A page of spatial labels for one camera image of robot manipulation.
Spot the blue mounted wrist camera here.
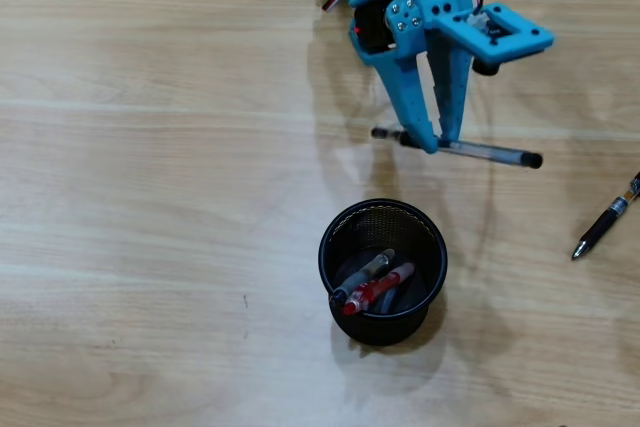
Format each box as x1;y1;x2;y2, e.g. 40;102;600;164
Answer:
433;1;556;77

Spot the black grip retractable pen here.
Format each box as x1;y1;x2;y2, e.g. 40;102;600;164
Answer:
571;171;640;262

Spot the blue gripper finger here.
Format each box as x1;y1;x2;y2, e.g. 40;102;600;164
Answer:
426;21;477;144
352;0;442;155

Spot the clear capped black pen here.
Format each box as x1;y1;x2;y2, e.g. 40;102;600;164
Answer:
370;126;544;171

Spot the grey grip ballpoint pen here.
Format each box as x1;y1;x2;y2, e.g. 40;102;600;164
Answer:
328;247;396;306

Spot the red transparent pen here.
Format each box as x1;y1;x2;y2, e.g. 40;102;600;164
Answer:
342;261;417;317

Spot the black mesh pen holder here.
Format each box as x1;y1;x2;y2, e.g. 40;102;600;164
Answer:
317;197;449;347

